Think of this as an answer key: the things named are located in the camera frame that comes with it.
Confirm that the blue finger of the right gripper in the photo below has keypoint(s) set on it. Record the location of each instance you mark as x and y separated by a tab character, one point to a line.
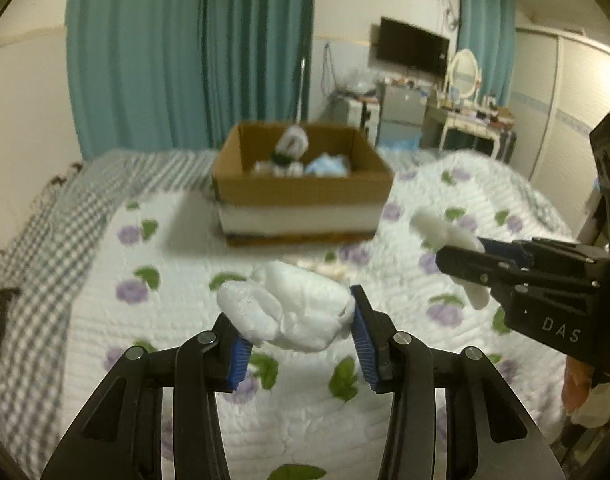
517	251
498	275

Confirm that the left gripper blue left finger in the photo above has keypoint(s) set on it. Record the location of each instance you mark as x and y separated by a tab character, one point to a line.
118	432

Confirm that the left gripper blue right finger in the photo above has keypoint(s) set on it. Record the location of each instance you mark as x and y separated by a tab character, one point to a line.
490	435

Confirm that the white cloth piece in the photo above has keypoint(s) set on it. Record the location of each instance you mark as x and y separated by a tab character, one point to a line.
440	233

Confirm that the blue cloud tissue pack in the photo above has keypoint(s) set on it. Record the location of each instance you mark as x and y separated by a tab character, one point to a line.
326	165

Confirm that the cream cloth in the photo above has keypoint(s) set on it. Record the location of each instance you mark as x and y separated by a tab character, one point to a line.
289	307

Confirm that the white socks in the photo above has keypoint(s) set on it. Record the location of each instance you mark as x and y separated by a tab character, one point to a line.
291	146

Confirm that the dark patterned tissue pack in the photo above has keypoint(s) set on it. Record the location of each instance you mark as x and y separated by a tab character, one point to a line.
268	168

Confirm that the orange gloved right hand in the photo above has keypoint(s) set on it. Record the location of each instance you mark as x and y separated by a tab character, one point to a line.
587	405

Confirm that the white dressing table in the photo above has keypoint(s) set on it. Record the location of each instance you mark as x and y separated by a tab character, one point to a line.
444	129

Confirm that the silver mini fridge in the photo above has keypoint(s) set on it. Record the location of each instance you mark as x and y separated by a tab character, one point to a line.
402	111

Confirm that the white floral quilt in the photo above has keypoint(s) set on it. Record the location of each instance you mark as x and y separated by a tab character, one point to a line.
160	264

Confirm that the white wardrobe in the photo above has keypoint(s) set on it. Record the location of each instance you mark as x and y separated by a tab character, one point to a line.
560	91

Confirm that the grey checkered bed sheet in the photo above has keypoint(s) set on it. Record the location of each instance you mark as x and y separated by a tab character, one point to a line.
41	273

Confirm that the white suitcase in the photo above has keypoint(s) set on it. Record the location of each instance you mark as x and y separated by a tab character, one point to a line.
362	114

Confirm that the white oval vanity mirror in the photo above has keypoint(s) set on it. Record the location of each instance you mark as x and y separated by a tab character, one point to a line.
463	77

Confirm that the brown cardboard box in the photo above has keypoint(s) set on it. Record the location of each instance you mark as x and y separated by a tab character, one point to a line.
261	209

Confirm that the teal right curtain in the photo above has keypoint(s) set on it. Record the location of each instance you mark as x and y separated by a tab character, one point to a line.
488	29

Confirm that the teal window curtain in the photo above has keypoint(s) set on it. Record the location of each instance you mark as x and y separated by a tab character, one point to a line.
152	75

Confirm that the black wall television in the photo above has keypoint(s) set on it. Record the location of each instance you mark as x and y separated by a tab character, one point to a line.
412	47

